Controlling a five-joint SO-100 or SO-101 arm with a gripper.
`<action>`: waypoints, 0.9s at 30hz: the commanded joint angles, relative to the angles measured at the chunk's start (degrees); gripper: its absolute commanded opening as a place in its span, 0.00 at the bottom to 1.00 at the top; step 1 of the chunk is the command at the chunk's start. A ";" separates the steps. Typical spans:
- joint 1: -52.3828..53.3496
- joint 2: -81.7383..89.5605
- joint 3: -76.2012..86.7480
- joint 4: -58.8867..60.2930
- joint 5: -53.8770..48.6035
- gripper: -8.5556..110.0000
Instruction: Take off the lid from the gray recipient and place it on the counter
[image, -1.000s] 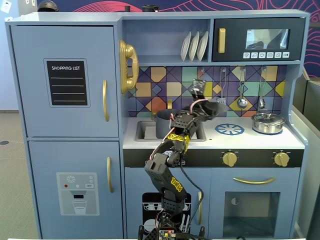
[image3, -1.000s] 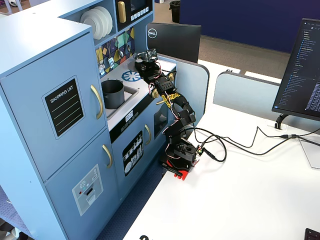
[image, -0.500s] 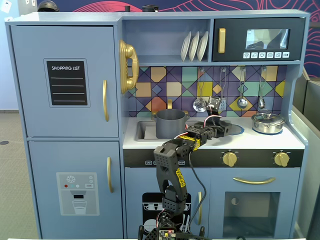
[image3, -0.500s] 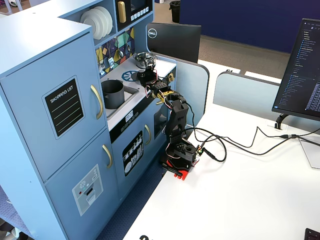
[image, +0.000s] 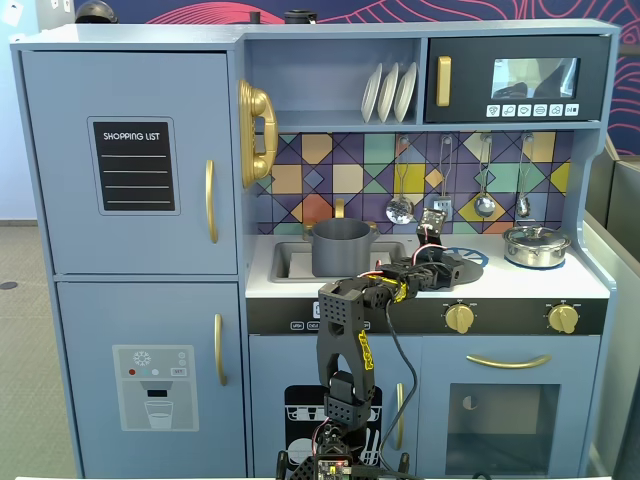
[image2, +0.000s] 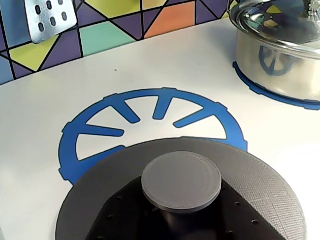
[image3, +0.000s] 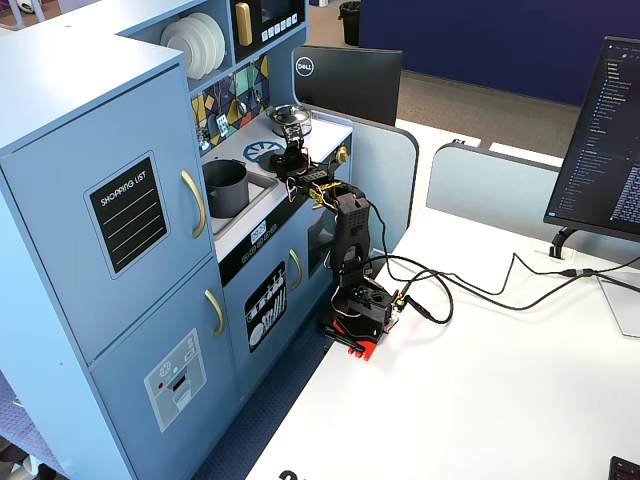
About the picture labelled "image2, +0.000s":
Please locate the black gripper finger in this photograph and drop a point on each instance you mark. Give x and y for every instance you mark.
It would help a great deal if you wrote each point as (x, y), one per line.
(125, 220)
(232, 220)

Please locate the dark gray lid with knob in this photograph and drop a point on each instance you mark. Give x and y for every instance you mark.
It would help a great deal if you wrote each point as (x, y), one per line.
(181, 180)

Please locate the steel and glass pot lid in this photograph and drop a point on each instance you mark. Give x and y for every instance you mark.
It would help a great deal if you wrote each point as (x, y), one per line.
(275, 25)

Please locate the blue burner print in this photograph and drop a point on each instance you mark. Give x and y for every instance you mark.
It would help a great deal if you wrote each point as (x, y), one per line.
(150, 98)
(246, 81)

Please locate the blue toy kitchen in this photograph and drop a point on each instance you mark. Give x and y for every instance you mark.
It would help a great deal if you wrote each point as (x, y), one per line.
(75, 87)

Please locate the shiny steel pot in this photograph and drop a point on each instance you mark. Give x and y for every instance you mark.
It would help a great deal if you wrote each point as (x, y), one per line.
(252, 62)

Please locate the colourful mosaic backsplash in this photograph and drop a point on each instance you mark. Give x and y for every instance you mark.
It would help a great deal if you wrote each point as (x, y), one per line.
(112, 35)

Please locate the metal slotted spatula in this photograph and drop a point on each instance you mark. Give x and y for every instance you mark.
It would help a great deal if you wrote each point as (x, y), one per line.
(50, 20)

